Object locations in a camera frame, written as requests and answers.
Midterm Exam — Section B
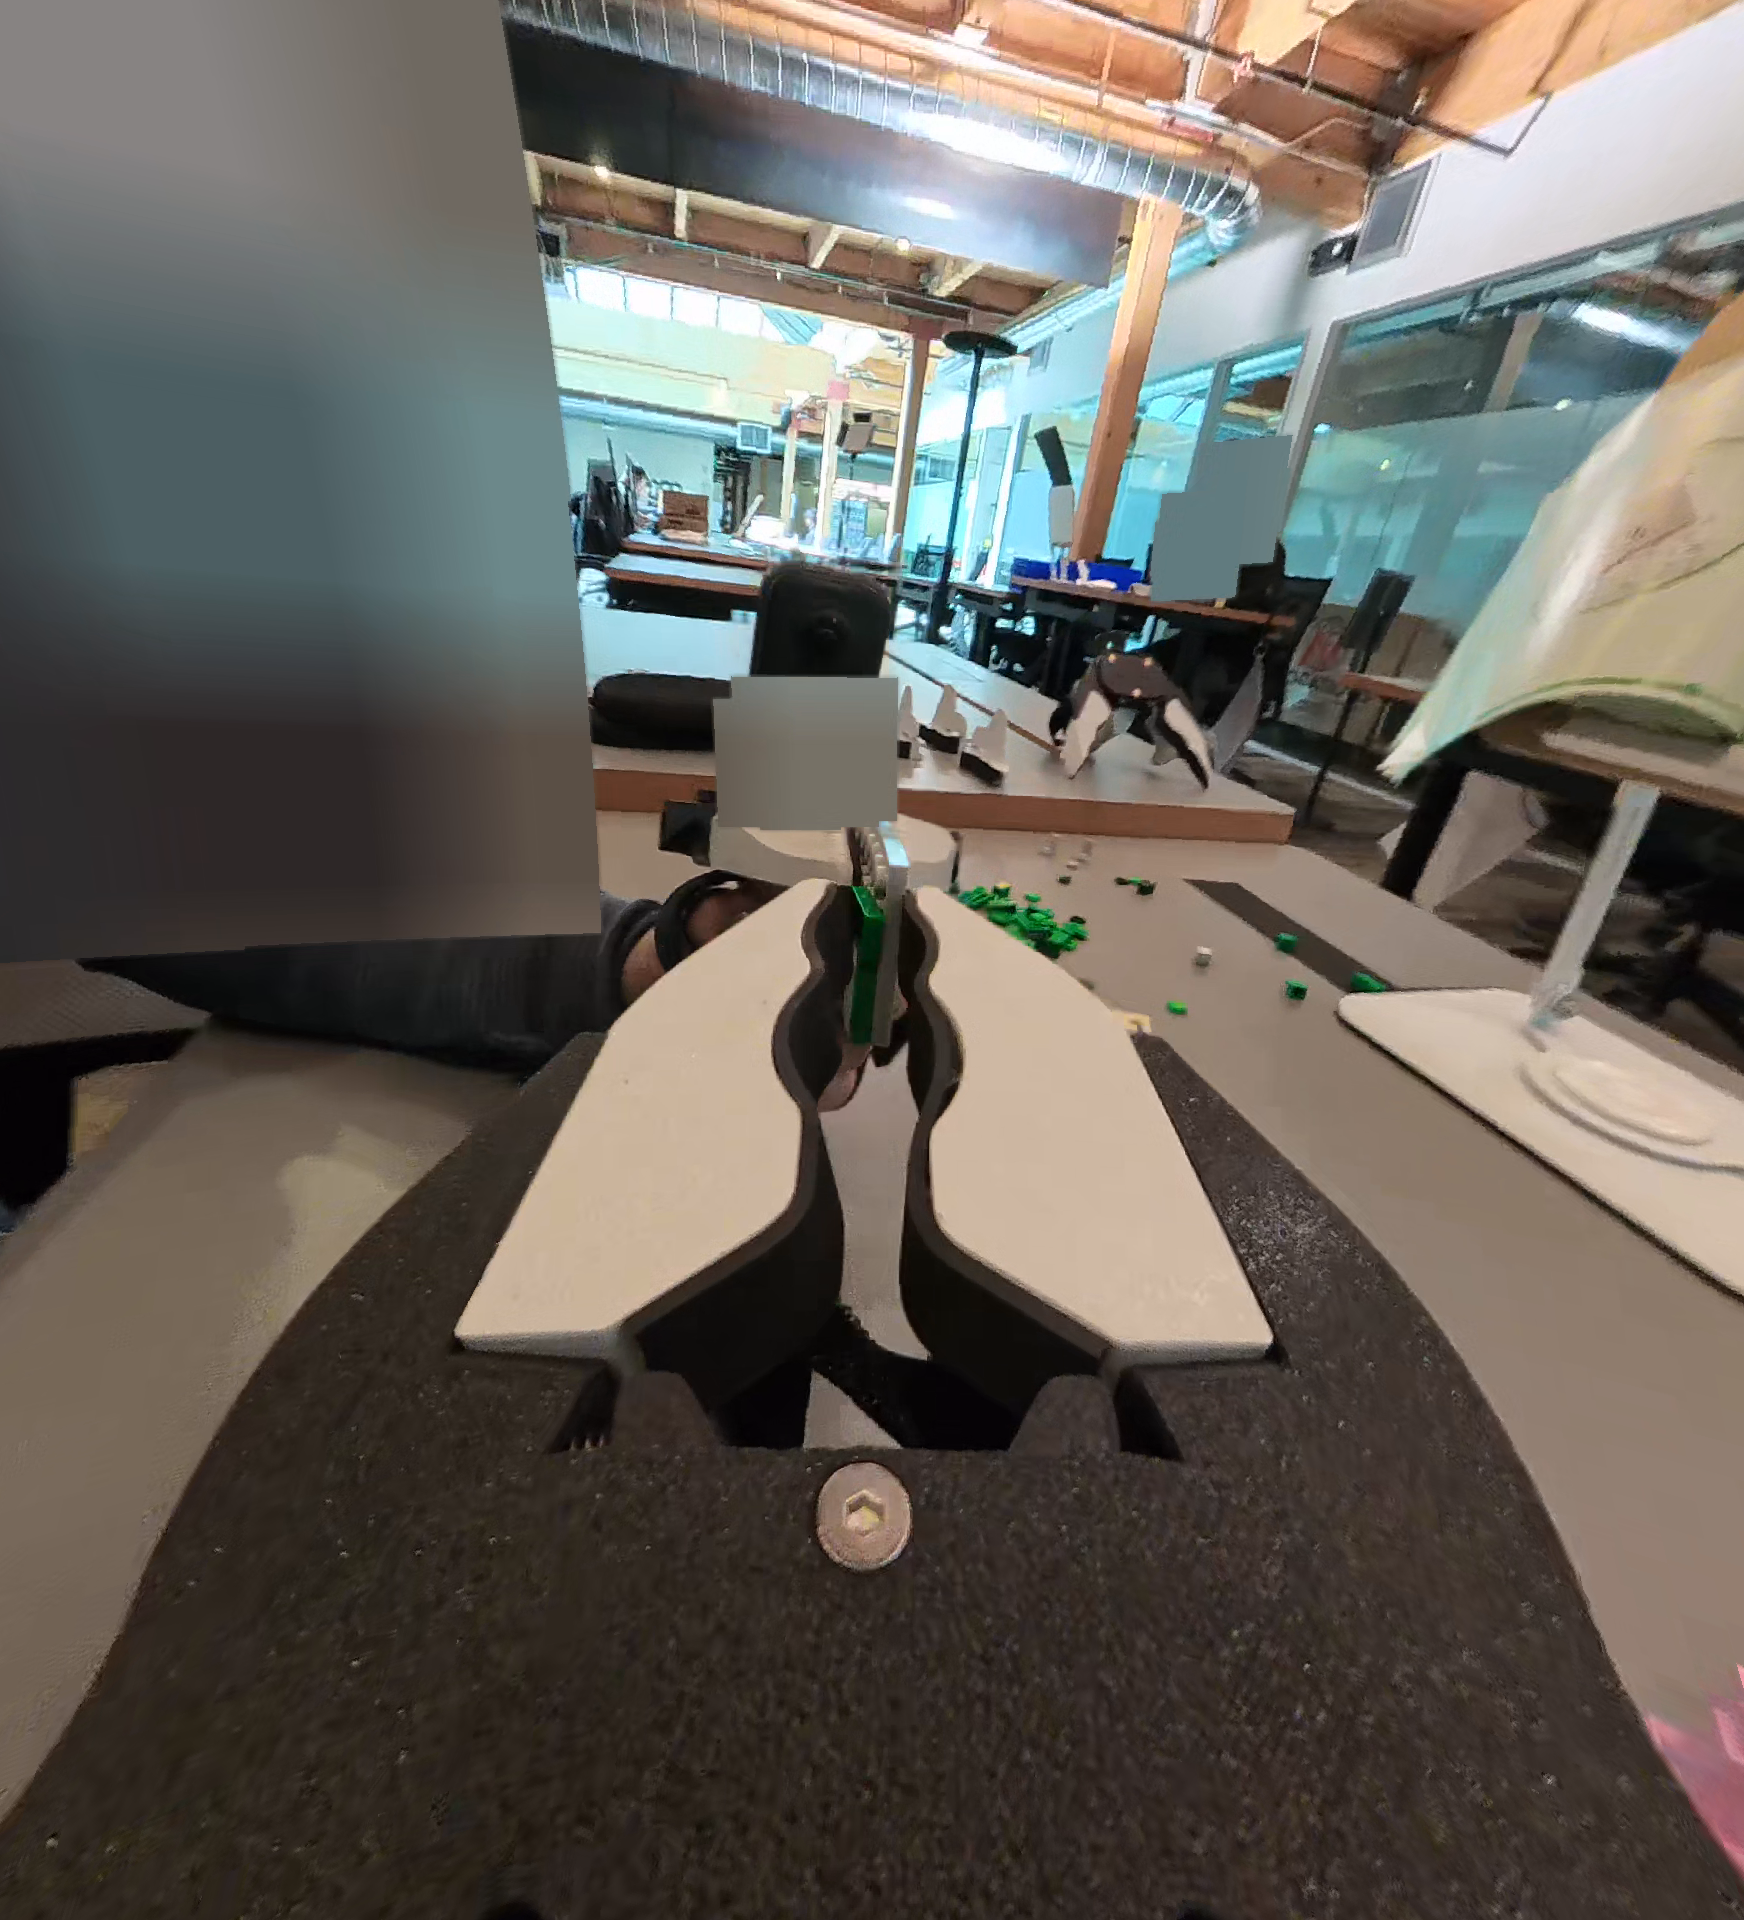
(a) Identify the wood edged table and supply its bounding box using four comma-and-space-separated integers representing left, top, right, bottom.
584, 600, 1298, 845

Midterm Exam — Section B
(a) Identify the black office chair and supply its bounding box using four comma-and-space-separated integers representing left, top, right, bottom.
1614, 831, 1744, 1089

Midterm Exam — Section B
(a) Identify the person's left hand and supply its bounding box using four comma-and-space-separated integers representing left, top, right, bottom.
617, 885, 780, 1010

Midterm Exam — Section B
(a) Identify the wooden post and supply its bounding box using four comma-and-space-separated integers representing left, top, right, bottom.
1071, 195, 1190, 561

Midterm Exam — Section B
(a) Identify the person's left forearm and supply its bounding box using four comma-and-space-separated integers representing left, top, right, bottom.
77, 898, 664, 1076

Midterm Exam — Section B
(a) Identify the grey desk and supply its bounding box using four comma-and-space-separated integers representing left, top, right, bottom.
0, 833, 1744, 1802

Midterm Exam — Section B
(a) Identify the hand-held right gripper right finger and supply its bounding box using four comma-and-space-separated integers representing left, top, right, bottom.
894, 892, 1277, 1447

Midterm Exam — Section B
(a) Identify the wall air vent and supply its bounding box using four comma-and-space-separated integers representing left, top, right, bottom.
1353, 157, 1439, 272

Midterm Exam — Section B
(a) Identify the black floor lamp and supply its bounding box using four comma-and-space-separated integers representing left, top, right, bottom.
937, 330, 1025, 639

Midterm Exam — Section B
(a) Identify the pile of green bricks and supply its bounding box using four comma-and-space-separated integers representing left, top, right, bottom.
954, 882, 1095, 959

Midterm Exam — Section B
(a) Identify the black zip case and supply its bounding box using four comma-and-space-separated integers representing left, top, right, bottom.
591, 673, 733, 751

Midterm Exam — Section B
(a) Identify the spare hand-held gripper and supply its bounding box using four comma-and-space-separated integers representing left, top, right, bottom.
1048, 648, 1221, 794

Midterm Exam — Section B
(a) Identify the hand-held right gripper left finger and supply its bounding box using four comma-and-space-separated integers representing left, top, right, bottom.
454, 880, 856, 1447

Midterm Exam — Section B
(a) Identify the silver ventilation duct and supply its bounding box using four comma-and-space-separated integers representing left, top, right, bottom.
505, 0, 1273, 264

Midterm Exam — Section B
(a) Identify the grey studded building plate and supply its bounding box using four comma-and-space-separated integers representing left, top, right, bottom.
847, 828, 917, 1058

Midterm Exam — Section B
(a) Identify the instruction booklet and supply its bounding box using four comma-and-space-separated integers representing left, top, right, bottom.
1378, 308, 1744, 781

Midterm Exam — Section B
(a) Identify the background work table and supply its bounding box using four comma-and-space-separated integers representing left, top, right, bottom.
1007, 570, 1298, 707

